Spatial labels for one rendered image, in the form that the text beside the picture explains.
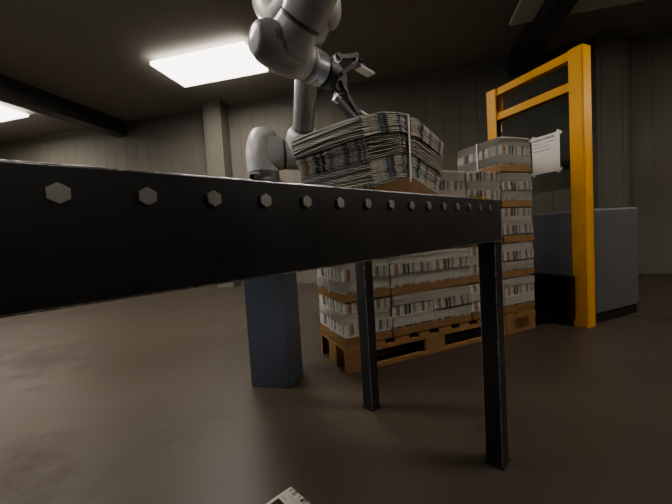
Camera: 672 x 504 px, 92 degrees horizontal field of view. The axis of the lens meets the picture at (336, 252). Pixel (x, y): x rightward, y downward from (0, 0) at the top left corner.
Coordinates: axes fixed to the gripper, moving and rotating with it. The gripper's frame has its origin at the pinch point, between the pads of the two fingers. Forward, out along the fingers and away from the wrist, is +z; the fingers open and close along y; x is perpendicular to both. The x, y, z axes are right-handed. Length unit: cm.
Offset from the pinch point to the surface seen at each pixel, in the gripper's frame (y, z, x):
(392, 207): 41, -32, 33
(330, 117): -144, 250, -288
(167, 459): 121, -45, -50
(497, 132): -49, 206, -35
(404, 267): 59, 72, -35
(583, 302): 84, 191, 27
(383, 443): 116, 9, 0
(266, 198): 43, -58, 33
